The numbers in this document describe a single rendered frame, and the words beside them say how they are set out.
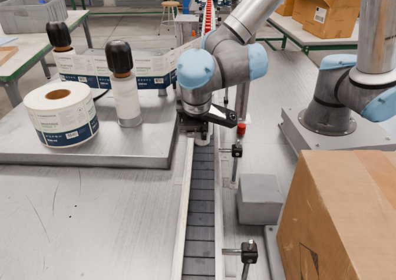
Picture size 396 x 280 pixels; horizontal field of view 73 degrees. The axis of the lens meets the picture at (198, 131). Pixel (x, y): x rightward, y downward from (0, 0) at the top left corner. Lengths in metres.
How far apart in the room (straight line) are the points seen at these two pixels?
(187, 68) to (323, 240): 0.36
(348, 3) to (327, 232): 2.27
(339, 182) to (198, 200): 0.37
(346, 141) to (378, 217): 0.52
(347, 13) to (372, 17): 1.88
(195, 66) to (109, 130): 0.56
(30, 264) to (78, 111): 0.43
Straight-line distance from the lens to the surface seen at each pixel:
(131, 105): 0.96
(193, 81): 0.52
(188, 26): 1.35
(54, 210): 0.85
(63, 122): 0.92
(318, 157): 0.51
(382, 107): 0.81
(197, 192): 0.73
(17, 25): 2.84
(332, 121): 0.96
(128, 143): 0.92
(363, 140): 0.98
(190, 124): 0.70
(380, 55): 0.76
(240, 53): 0.57
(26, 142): 1.07
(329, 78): 0.90
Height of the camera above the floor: 1.43
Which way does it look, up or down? 35 degrees down
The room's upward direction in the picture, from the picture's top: straight up
